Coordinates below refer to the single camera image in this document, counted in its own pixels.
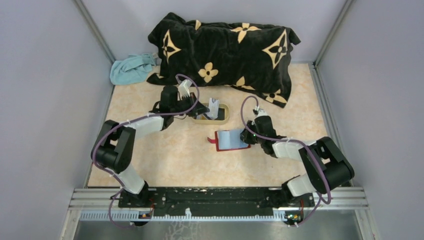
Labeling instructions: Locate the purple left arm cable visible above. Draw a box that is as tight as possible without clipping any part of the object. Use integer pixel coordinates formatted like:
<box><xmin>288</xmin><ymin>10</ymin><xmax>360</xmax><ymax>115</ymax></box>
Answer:
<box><xmin>91</xmin><ymin>73</ymin><xmax>201</xmax><ymax>229</ymax></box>

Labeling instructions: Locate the silver grey credit card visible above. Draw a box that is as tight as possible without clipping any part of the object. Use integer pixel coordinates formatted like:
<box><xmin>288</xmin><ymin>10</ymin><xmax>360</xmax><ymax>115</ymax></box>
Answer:
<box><xmin>205</xmin><ymin>97</ymin><xmax>220</xmax><ymax>120</ymax></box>

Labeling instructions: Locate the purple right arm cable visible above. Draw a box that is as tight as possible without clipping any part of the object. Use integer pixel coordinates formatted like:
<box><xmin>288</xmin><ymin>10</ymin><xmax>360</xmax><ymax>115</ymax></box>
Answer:
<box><xmin>240</xmin><ymin>95</ymin><xmax>332</xmax><ymax>228</ymax></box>

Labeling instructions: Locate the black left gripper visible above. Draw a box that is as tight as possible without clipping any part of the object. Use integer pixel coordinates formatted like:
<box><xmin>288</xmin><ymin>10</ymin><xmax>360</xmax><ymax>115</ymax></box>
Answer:
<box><xmin>171</xmin><ymin>92</ymin><xmax>210</xmax><ymax>117</ymax></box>

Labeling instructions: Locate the beige oval tray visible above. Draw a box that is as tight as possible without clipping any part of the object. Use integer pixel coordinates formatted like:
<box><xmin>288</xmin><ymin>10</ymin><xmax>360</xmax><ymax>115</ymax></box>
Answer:
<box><xmin>190</xmin><ymin>103</ymin><xmax>230</xmax><ymax>125</ymax></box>

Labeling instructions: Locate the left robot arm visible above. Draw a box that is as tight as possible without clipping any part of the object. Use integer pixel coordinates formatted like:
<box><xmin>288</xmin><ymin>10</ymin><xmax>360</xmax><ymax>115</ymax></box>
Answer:
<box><xmin>91</xmin><ymin>85</ymin><xmax>210</xmax><ymax>207</ymax></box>

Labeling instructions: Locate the aluminium frame rail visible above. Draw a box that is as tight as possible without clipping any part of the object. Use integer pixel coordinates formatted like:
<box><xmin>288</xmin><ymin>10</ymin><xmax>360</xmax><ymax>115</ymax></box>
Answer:
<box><xmin>68</xmin><ymin>187</ymin><xmax>369</xmax><ymax>222</ymax></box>

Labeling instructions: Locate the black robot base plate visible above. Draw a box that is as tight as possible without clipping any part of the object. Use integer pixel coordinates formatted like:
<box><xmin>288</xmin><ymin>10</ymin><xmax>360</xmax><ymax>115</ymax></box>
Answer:
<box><xmin>118</xmin><ymin>187</ymin><xmax>315</xmax><ymax>217</ymax></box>

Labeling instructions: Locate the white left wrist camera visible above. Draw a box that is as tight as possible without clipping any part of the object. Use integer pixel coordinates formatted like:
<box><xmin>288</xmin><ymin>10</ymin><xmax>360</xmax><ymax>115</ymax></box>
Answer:
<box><xmin>178</xmin><ymin>79</ymin><xmax>192</xmax><ymax>98</ymax></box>

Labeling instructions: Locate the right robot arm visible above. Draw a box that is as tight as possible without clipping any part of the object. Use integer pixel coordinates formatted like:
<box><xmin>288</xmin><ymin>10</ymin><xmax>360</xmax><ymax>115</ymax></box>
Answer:
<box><xmin>240</xmin><ymin>115</ymin><xmax>355</xmax><ymax>206</ymax></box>

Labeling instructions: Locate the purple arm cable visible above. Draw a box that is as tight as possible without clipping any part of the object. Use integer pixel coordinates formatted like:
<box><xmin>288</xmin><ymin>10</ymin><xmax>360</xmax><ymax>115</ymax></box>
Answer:
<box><xmin>240</xmin><ymin>95</ymin><xmax>332</xmax><ymax>228</ymax></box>
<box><xmin>91</xmin><ymin>73</ymin><xmax>201</xmax><ymax>229</ymax></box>

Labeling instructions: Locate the black cream patterned blanket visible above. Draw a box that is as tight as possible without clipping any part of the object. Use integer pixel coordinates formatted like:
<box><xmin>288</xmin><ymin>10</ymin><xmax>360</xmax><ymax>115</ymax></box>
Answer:
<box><xmin>147</xmin><ymin>12</ymin><xmax>301</xmax><ymax>108</ymax></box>

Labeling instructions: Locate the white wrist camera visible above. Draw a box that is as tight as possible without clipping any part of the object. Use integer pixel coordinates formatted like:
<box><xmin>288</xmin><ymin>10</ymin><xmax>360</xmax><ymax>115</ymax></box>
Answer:
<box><xmin>178</xmin><ymin>79</ymin><xmax>192</xmax><ymax>98</ymax></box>
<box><xmin>253</xmin><ymin>108</ymin><xmax>268</xmax><ymax>118</ymax></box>

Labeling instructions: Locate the red leather card holder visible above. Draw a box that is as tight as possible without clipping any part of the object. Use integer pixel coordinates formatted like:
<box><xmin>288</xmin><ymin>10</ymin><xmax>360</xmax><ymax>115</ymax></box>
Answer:
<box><xmin>207</xmin><ymin>128</ymin><xmax>251</xmax><ymax>152</ymax></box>

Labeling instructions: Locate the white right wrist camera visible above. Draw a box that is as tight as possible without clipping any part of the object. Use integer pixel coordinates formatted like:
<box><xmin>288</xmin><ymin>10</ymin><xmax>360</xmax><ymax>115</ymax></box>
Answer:
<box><xmin>253</xmin><ymin>108</ymin><xmax>268</xmax><ymax>118</ymax></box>

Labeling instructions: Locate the light blue cloth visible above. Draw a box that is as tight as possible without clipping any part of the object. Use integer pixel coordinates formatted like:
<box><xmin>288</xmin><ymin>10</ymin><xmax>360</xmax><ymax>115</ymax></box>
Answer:
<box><xmin>109</xmin><ymin>53</ymin><xmax>159</xmax><ymax>86</ymax></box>

